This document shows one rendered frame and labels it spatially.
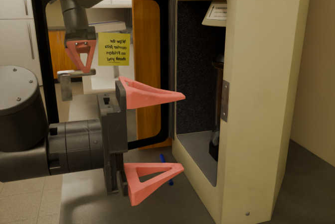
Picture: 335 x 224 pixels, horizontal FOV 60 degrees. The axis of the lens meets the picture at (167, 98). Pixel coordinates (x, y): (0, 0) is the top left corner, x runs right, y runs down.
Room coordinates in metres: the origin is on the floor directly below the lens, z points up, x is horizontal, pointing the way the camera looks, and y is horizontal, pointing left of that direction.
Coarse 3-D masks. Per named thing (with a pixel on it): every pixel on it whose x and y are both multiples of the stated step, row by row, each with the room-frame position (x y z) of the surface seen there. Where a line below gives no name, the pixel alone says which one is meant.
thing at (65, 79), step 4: (60, 76) 0.60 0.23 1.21; (64, 76) 0.60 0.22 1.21; (68, 76) 0.61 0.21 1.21; (60, 80) 0.60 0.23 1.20; (64, 80) 0.60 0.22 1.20; (68, 80) 0.60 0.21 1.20; (60, 84) 0.60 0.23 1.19; (64, 84) 0.60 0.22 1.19; (68, 84) 0.61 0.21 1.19; (64, 88) 0.60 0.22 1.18; (68, 88) 0.61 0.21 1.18; (64, 92) 0.60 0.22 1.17; (68, 92) 0.61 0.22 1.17; (64, 96) 0.60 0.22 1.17; (68, 96) 0.61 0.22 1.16; (64, 100) 0.60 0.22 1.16; (68, 100) 0.60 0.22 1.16
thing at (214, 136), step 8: (216, 72) 0.61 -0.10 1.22; (216, 80) 0.60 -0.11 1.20; (216, 88) 0.60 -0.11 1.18; (216, 96) 0.60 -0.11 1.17; (216, 104) 0.60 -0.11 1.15; (216, 112) 0.60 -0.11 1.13; (216, 120) 0.59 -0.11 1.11; (216, 128) 0.59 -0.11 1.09; (216, 136) 0.59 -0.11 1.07; (216, 144) 0.59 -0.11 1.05
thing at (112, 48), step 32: (64, 0) 0.63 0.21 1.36; (96, 0) 0.66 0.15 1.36; (128, 0) 0.69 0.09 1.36; (64, 32) 0.62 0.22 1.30; (96, 32) 0.66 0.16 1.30; (128, 32) 0.69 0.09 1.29; (64, 64) 0.62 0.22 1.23; (96, 64) 0.65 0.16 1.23; (128, 64) 0.69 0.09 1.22; (160, 64) 0.73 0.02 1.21; (96, 96) 0.65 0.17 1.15; (128, 128) 0.69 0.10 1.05; (160, 128) 0.73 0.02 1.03
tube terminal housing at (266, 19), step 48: (192, 0) 0.73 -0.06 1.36; (240, 0) 0.45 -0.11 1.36; (288, 0) 0.47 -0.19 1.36; (240, 48) 0.45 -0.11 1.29; (288, 48) 0.48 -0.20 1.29; (240, 96) 0.46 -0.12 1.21; (288, 96) 0.50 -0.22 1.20; (240, 144) 0.46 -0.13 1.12; (288, 144) 0.64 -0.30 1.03; (240, 192) 0.46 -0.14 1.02
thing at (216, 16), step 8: (216, 0) 0.59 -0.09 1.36; (224, 0) 0.57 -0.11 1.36; (208, 8) 0.62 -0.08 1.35; (216, 8) 0.58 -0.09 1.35; (224, 8) 0.56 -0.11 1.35; (208, 16) 0.59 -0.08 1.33; (216, 16) 0.56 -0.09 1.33; (224, 16) 0.55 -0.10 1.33; (208, 24) 0.58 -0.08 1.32; (216, 24) 0.56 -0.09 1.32; (224, 24) 0.54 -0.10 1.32
